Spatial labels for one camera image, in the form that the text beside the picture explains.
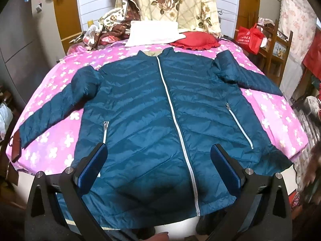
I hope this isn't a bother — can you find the teal quilted down jacket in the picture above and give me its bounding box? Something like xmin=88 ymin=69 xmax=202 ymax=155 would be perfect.
xmin=19 ymin=48 xmax=291 ymax=229

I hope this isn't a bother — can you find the person's left hand thumb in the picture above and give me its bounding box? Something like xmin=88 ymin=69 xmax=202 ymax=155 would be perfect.
xmin=144 ymin=232 xmax=169 ymax=241

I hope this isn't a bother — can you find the pink floral bed sheet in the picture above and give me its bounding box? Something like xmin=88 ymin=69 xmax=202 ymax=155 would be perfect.
xmin=14 ymin=42 xmax=308 ymax=174

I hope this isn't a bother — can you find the white plastic bag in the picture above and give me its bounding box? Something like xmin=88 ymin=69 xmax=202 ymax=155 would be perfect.
xmin=0 ymin=103 xmax=13 ymax=141

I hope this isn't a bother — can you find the wooden shelf rack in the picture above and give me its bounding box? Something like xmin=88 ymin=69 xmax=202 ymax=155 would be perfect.
xmin=257 ymin=20 xmax=293 ymax=86

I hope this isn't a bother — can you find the red hanging cloth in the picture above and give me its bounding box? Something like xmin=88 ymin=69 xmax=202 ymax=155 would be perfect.
xmin=303 ymin=28 xmax=321 ymax=80

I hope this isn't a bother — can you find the grey wardrobe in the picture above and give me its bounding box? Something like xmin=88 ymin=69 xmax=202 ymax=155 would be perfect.
xmin=1 ymin=0 xmax=50 ymax=109

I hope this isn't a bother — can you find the red shopping bag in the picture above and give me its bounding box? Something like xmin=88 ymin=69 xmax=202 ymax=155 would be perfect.
xmin=236 ymin=24 xmax=265 ymax=54

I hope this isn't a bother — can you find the red ruffled cushion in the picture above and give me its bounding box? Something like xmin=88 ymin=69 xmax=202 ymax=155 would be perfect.
xmin=170 ymin=32 xmax=220 ymax=51

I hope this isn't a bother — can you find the pink floral curtain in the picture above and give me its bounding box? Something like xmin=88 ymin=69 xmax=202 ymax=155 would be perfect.
xmin=279 ymin=0 xmax=317 ymax=63

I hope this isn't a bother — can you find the white pillow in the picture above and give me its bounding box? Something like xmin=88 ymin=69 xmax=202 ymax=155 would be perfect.
xmin=125 ymin=20 xmax=186 ymax=47

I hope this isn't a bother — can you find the white slatted headboard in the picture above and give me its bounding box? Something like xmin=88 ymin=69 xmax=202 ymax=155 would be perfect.
xmin=77 ymin=0 xmax=239 ymax=37

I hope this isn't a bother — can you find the cream floral quilt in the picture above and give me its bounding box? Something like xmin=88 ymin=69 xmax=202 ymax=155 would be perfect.
xmin=115 ymin=0 xmax=222 ymax=38

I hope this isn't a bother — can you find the brown floral blanket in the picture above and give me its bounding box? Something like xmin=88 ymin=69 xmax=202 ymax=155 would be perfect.
xmin=83 ymin=0 xmax=140 ymax=50

